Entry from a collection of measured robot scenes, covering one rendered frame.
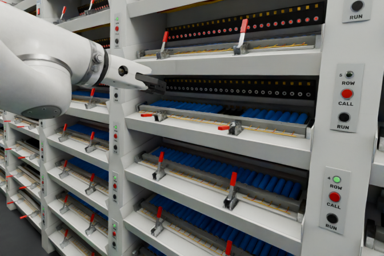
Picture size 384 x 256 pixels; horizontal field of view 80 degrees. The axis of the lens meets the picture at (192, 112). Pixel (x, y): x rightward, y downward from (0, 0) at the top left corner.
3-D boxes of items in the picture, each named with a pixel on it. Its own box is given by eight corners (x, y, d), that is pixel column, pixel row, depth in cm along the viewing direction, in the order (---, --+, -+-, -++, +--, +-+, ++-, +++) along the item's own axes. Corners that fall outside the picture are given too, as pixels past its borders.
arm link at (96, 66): (98, 35, 38) (113, 43, 40) (72, 40, 43) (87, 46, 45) (87, 84, 37) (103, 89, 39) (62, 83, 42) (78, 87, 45)
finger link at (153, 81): (156, 75, 44) (161, 82, 50) (118, 69, 44) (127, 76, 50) (155, 82, 44) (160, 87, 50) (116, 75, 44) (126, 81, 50)
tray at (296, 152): (310, 171, 47) (312, 129, 43) (127, 128, 83) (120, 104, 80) (326, 130, 61) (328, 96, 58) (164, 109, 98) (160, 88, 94)
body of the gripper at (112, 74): (110, 43, 39) (156, 64, 48) (79, 47, 45) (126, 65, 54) (101, 86, 38) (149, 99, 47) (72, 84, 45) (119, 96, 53)
